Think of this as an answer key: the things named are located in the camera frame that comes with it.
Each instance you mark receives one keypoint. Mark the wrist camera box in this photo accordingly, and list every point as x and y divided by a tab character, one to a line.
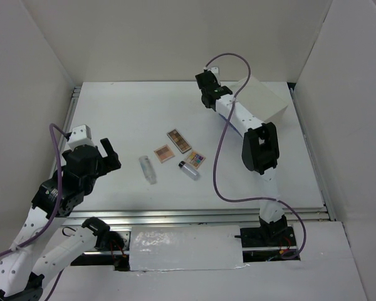
213	69
80	135

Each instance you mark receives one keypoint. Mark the long brown eyeshadow palette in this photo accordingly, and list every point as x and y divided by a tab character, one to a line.
179	141

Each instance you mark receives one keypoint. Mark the colourful glitter eyeshadow palette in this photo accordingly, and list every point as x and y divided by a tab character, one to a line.
195	159

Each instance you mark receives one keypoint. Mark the white drawer cabinet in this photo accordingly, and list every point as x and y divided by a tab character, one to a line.
261	102

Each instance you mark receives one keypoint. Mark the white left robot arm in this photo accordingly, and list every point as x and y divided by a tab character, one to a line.
25	269

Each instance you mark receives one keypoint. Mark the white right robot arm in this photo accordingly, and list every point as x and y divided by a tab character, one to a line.
260	154

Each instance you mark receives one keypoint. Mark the clear plastic bottle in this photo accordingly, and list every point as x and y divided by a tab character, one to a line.
147	169

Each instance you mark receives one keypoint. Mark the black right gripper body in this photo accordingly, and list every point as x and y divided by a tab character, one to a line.
203	100

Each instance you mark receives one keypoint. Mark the small bottle black cap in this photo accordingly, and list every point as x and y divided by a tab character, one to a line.
189	170

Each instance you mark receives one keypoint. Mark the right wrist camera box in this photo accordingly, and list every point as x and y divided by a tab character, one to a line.
213	69

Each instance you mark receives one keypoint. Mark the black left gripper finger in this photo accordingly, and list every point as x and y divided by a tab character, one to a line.
110	163
108	148

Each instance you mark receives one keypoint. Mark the aluminium frame rail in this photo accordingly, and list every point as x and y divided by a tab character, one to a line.
135	117

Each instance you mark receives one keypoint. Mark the white front cover board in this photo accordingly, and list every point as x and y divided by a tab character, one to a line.
161	249

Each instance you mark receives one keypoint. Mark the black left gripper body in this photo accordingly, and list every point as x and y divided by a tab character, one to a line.
89	184

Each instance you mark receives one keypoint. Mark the pink four-pan eyeshadow palette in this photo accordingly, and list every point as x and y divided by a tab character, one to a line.
164	153

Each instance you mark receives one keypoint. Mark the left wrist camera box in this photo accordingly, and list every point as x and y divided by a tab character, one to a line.
80	135

